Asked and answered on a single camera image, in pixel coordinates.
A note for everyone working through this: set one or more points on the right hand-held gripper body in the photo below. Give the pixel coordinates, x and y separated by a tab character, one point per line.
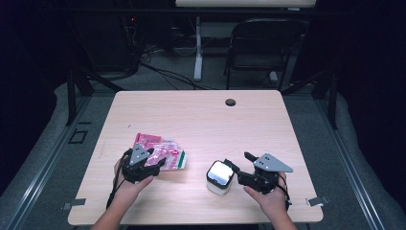
269	164

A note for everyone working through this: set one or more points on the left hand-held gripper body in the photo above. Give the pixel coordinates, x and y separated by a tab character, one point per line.
139	155

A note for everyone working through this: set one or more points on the glass seasoning jar black lid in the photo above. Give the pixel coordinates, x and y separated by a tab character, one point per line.
220	175

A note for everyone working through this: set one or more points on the red and white plastic bag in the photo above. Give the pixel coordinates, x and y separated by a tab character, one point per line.
169	150

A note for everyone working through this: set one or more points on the person's left hand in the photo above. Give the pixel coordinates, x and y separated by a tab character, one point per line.
129	188

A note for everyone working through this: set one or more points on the person's right hand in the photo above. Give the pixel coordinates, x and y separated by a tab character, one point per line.
273	202

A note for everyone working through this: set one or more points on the dark cabinet with red light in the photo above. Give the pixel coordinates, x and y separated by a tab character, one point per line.
105	41

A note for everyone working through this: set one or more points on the white desk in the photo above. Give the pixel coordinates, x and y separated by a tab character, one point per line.
198	48

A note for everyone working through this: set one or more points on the black folding chair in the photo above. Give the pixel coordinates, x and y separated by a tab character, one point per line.
265	30

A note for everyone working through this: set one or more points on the grey table bracket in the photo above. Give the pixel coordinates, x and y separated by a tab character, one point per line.
316	201
75	202

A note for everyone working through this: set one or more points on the aluminium floor rail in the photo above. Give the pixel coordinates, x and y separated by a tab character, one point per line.
348	166
48	159

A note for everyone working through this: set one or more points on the black frame post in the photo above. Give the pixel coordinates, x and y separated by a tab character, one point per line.
333	102
71	96

